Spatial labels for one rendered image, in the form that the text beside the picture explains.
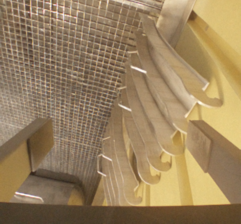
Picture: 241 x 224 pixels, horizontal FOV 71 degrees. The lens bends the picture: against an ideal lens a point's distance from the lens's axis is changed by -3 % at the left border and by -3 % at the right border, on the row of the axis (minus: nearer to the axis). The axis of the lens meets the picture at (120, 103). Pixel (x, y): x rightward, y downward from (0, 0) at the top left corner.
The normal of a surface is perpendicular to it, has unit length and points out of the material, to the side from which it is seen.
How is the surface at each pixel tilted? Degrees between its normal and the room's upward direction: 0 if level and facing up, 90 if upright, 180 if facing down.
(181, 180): 90
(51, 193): 90
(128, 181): 90
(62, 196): 90
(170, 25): 0
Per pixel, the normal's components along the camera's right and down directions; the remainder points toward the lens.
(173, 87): -0.93, 0.02
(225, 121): -0.96, -0.26
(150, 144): 0.24, -0.74
